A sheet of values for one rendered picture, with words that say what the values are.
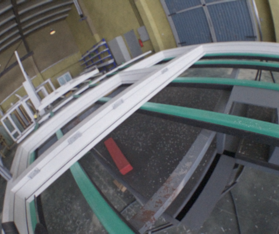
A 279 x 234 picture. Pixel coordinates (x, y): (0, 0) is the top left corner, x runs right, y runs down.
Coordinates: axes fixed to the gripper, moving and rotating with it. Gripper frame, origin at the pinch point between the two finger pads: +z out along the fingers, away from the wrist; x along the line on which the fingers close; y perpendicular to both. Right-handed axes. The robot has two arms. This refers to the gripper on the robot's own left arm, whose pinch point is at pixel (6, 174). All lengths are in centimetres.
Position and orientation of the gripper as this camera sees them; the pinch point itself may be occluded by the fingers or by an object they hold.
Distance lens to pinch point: 60.8
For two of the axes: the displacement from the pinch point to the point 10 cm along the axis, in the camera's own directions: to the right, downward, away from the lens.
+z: 3.6, 7.9, 5.0
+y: -6.5, -1.7, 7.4
